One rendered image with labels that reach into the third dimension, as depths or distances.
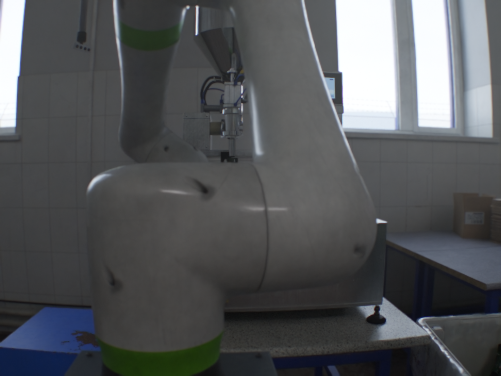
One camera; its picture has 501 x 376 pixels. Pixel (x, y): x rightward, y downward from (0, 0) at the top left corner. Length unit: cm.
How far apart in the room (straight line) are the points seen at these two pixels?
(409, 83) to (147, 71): 291
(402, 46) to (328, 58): 86
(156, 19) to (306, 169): 35
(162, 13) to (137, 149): 36
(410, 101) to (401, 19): 68
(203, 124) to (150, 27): 69
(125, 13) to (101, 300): 43
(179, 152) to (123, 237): 55
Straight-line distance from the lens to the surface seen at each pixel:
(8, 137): 305
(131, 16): 66
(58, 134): 292
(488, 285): 165
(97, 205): 37
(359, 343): 105
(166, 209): 34
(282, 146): 43
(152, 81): 76
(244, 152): 130
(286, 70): 49
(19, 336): 156
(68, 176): 288
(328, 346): 103
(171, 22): 67
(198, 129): 131
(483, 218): 268
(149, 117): 84
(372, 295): 118
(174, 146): 89
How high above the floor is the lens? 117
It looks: 3 degrees down
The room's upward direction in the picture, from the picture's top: straight up
